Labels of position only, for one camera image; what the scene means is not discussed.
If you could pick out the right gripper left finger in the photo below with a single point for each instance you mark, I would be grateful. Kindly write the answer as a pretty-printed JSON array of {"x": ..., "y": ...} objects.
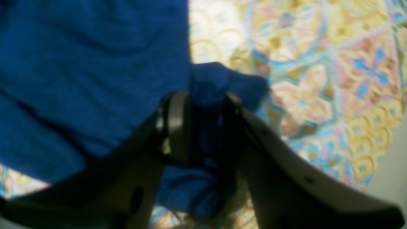
[{"x": 117, "y": 192}]

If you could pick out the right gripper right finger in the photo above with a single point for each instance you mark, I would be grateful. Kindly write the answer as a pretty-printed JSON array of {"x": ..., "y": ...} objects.
[{"x": 289, "y": 193}]

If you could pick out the blue long-sleeve T-shirt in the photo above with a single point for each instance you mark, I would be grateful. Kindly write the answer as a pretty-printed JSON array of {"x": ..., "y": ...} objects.
[{"x": 79, "y": 76}]

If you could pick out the patterned tile tablecloth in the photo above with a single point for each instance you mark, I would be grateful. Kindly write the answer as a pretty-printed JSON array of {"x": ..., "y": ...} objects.
[{"x": 336, "y": 73}]

